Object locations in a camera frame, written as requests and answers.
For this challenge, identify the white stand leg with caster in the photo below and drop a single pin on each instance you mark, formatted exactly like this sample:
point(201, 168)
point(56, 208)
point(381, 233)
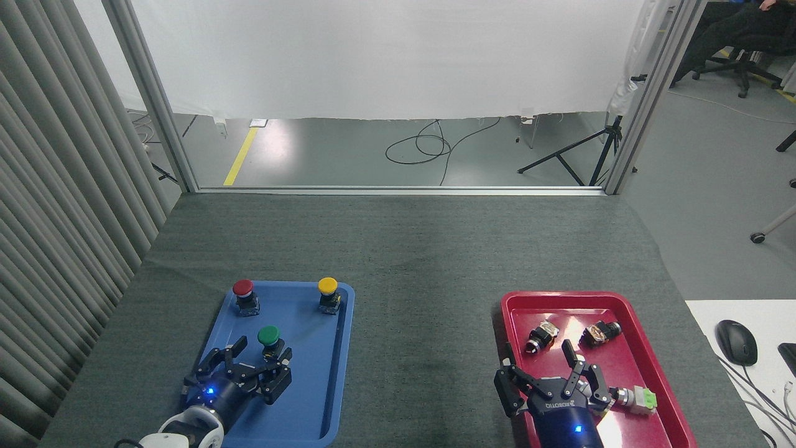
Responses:
point(777, 225)

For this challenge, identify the black tripod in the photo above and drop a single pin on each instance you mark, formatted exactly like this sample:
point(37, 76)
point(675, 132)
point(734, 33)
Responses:
point(563, 157)

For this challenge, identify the black knob selector switch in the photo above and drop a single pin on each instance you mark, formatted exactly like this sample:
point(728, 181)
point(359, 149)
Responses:
point(542, 336)

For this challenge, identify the blue plastic tray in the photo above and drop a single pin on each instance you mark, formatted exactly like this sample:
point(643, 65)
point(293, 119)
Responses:
point(311, 386)

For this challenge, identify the white hanging cloth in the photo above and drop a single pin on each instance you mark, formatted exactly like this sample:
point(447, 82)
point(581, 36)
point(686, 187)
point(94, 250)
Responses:
point(637, 56)

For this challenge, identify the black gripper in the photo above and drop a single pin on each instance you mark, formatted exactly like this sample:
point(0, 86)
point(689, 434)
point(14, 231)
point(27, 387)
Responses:
point(217, 395)
point(566, 423)

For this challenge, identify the white desk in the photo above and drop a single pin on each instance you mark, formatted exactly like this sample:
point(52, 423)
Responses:
point(709, 317)

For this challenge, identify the yellow push button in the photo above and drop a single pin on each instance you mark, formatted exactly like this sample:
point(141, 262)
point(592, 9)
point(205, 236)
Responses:
point(328, 285)

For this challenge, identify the white backdrop sheet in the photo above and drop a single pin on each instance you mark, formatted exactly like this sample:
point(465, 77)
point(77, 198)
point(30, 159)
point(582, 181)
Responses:
point(373, 56)

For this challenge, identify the green push button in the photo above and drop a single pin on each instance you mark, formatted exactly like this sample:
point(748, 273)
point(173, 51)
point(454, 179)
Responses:
point(268, 336)

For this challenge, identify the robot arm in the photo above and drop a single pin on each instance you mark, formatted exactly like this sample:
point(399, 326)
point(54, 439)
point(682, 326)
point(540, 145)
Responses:
point(186, 429)

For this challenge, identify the yellow floor tape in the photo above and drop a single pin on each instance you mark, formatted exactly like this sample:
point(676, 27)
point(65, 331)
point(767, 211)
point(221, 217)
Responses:
point(239, 158)

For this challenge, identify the person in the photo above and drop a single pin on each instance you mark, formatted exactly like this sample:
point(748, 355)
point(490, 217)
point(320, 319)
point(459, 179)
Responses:
point(734, 28)

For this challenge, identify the red push button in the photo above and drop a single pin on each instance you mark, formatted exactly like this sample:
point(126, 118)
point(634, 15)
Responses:
point(243, 288)

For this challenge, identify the black office chair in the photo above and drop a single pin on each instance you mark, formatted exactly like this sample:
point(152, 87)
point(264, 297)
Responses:
point(743, 65)

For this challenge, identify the grey pleated curtain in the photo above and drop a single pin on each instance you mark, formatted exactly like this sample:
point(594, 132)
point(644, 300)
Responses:
point(56, 186)

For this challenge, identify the green and white switch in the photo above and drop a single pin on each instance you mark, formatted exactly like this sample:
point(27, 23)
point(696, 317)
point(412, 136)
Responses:
point(637, 399)

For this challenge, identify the black and brass switch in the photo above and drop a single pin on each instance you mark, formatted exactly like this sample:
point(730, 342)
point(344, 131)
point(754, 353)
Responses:
point(602, 331)

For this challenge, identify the red plastic tray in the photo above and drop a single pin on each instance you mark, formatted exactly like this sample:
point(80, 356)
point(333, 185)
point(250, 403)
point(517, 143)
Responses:
point(628, 367)

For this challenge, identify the black keyboard corner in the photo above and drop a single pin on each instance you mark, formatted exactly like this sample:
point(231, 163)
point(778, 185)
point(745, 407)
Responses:
point(788, 358)

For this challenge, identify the silver frame post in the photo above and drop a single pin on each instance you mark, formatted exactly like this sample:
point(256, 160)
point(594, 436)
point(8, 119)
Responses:
point(653, 93)
point(152, 93)

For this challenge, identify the black computer mouse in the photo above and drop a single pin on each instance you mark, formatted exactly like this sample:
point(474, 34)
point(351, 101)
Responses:
point(736, 342)

